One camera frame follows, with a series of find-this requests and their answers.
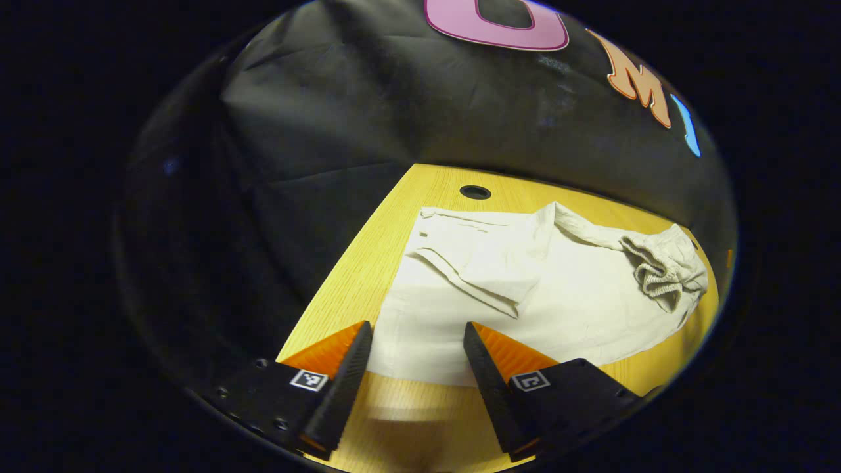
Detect cream white jeans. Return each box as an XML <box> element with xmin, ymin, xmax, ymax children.
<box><xmin>366</xmin><ymin>201</ymin><xmax>710</xmax><ymax>388</ymax></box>

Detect black backdrop cloth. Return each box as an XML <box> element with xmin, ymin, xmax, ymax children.
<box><xmin>115</xmin><ymin>0</ymin><xmax>738</xmax><ymax>395</ymax></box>

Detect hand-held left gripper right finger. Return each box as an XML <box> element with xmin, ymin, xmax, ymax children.
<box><xmin>463</xmin><ymin>321</ymin><xmax>646</xmax><ymax>464</ymax></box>

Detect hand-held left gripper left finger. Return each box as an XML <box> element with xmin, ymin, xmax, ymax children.
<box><xmin>210</xmin><ymin>320</ymin><xmax>374</xmax><ymax>461</ymax></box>

